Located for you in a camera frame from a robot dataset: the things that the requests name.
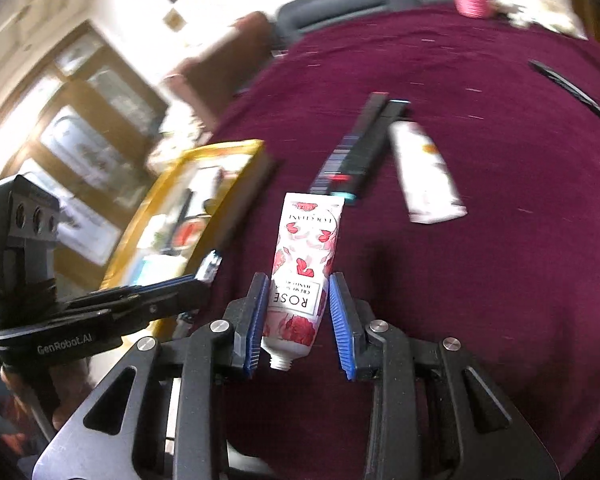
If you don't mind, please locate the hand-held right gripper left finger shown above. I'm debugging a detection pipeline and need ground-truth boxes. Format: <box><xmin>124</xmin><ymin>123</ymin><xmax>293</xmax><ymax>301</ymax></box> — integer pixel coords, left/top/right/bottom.
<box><xmin>32</xmin><ymin>271</ymin><xmax>272</xmax><ymax>480</ymax></box>

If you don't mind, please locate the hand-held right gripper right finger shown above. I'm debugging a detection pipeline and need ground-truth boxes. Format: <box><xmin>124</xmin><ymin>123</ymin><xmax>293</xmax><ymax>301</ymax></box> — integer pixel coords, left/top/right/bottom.
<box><xmin>328</xmin><ymin>271</ymin><xmax>561</xmax><ymax>480</ymax></box>

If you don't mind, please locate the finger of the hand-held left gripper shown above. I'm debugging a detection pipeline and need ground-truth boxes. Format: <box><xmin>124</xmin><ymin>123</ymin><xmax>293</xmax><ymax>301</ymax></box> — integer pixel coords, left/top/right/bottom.
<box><xmin>107</xmin><ymin>290</ymin><xmax>208</xmax><ymax>335</ymax></box>
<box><xmin>65</xmin><ymin>272</ymin><xmax>211</xmax><ymax>311</ymax></box>

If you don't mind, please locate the rose print cream tube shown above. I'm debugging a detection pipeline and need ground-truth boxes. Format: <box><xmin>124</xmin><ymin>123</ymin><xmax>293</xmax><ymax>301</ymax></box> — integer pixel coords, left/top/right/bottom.
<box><xmin>260</xmin><ymin>192</ymin><xmax>346</xmax><ymax>373</ymax></box>

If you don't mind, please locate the gold-edged white box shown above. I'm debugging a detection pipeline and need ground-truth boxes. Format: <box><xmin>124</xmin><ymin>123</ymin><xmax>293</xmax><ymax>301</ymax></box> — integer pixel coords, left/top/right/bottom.
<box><xmin>100</xmin><ymin>139</ymin><xmax>281</xmax><ymax>341</ymax></box>

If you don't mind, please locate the slim white printed bottle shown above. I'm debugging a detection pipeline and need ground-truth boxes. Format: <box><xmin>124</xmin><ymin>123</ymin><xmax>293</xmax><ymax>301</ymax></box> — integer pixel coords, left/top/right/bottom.
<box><xmin>387</xmin><ymin>121</ymin><xmax>468</xmax><ymax>224</ymax></box>

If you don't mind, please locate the black marker teal end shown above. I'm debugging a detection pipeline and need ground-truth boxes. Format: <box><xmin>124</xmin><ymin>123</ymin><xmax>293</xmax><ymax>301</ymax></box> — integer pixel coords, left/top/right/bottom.
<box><xmin>330</xmin><ymin>100</ymin><xmax>410</xmax><ymax>206</ymax></box>

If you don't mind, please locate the wooden glass door cabinet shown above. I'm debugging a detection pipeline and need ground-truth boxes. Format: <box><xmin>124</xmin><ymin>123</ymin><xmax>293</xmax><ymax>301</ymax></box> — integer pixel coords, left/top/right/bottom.
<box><xmin>0</xmin><ymin>20</ymin><xmax>171</xmax><ymax>281</ymax></box>

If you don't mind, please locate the maroon tablecloth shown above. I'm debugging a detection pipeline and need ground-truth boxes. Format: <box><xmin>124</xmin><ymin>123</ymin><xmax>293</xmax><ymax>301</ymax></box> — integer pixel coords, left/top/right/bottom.
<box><xmin>210</xmin><ymin>2</ymin><xmax>600</xmax><ymax>480</ymax></box>

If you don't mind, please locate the brown chair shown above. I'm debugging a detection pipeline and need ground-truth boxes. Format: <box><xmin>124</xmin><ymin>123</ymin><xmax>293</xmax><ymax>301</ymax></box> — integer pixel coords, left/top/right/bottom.
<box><xmin>162</xmin><ymin>10</ymin><xmax>276</xmax><ymax>121</ymax></box>

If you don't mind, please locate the black leather sofa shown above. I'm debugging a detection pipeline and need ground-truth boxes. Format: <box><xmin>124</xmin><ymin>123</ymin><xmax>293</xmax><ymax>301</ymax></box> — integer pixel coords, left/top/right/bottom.
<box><xmin>275</xmin><ymin>0</ymin><xmax>461</xmax><ymax>46</ymax></box>

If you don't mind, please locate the black comb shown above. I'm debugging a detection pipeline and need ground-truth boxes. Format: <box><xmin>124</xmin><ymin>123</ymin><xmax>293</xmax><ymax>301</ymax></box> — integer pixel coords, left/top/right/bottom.
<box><xmin>527</xmin><ymin>59</ymin><xmax>600</xmax><ymax>126</ymax></box>

